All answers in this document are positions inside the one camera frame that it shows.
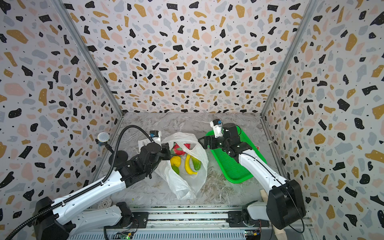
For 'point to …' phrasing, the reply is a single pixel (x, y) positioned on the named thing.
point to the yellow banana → (187, 165)
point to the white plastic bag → (186, 186)
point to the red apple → (178, 150)
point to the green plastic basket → (234, 171)
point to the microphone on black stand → (121, 156)
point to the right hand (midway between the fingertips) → (202, 136)
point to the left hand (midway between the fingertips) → (170, 142)
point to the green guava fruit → (196, 163)
